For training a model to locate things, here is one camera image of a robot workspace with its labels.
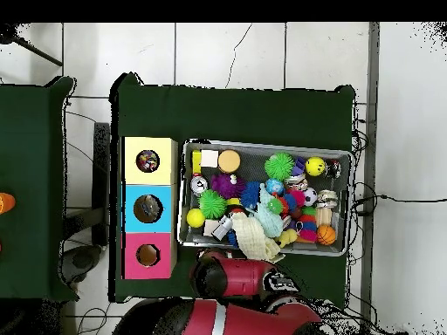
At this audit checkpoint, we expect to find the silver mesh bin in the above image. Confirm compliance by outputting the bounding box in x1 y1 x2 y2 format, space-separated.
176 139 354 257

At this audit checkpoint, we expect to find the black tripod leg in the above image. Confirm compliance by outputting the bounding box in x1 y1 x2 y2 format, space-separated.
0 24 65 68

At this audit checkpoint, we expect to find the yellow smiley ball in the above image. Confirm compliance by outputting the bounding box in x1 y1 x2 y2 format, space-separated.
305 156 327 177

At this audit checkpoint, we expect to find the pale wooden cube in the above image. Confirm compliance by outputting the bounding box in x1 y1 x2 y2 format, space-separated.
200 149 220 168

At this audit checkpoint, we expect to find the green spiky rubber ball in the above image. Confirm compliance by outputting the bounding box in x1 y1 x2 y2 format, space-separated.
198 188 228 220
264 152 295 181

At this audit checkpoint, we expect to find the orange foam disc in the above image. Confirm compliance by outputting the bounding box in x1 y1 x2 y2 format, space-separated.
217 149 242 174

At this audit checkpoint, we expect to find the purple spiky monster toy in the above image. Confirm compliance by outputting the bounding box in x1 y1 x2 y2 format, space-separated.
210 173 247 199

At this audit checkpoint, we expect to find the cream waffle cloth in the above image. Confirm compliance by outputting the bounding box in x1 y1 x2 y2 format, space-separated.
230 211 285 263

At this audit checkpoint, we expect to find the yellow tennis ball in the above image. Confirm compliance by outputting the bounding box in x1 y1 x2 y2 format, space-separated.
185 208 206 229

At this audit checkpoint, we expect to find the black cable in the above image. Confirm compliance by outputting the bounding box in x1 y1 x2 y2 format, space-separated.
350 181 447 217

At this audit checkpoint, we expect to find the light blue cloth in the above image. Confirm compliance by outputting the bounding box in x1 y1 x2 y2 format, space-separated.
254 183 285 238

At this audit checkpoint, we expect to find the orange object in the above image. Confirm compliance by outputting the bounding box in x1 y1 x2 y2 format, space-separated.
0 192 17 215

